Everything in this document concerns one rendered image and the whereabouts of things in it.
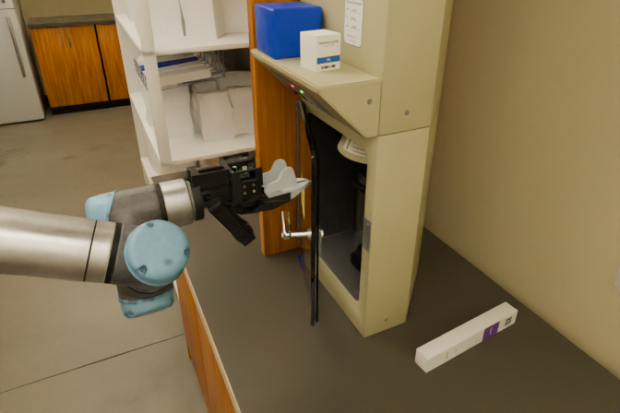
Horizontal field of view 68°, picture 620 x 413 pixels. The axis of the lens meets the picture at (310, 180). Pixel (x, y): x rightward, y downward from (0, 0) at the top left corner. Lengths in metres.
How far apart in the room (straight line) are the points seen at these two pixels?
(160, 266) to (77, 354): 1.99
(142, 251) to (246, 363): 0.51
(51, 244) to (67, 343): 2.04
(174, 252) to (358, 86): 0.38
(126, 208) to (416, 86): 0.50
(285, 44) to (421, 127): 0.29
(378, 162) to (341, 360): 0.43
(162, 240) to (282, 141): 0.63
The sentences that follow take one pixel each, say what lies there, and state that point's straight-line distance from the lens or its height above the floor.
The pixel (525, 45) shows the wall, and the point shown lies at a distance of 1.13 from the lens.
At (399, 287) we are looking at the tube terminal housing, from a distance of 1.03.
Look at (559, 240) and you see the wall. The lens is 1.16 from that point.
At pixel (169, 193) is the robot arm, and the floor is 1.36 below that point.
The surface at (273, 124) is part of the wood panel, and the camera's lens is 1.12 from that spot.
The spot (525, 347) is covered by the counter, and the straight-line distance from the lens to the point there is 1.14.
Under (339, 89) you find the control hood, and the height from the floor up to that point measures 1.50.
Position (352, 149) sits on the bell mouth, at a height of 1.34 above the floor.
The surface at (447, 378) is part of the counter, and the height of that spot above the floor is 0.94.
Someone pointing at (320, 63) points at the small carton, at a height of 1.52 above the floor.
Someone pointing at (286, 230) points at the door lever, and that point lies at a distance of 0.91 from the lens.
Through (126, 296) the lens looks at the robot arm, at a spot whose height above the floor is 1.26.
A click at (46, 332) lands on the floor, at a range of 2.72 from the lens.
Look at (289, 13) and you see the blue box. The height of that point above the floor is 1.59.
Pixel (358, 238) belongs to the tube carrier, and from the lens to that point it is 1.07.
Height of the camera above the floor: 1.70
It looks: 27 degrees down
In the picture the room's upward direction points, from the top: straight up
